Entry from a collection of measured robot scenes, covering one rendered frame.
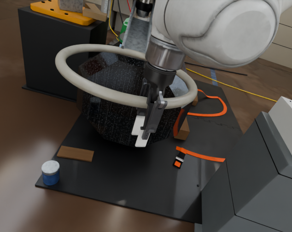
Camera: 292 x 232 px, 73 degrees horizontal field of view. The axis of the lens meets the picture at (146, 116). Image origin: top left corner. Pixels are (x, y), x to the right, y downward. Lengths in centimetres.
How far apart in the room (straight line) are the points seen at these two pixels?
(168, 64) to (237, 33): 22
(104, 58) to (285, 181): 114
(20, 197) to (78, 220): 37
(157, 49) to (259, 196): 83
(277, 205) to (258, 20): 97
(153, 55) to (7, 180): 131
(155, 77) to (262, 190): 76
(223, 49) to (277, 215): 103
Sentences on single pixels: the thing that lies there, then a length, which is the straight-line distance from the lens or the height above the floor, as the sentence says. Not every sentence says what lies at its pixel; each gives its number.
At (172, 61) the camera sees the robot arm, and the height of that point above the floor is 110.
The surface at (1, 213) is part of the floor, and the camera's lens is 144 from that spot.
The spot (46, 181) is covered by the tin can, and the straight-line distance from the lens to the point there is 143.
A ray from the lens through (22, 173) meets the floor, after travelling 157.
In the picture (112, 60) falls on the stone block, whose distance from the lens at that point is 129.
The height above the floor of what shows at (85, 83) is 98.
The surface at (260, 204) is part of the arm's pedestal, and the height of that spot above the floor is 53.
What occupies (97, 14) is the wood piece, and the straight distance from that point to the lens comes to 198.
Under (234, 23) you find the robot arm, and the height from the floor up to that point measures 122.
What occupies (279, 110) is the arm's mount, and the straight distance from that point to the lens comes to 118.
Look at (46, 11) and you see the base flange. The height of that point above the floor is 76.
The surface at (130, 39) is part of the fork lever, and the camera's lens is 105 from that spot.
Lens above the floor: 124
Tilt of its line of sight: 35 degrees down
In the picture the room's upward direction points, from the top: 18 degrees clockwise
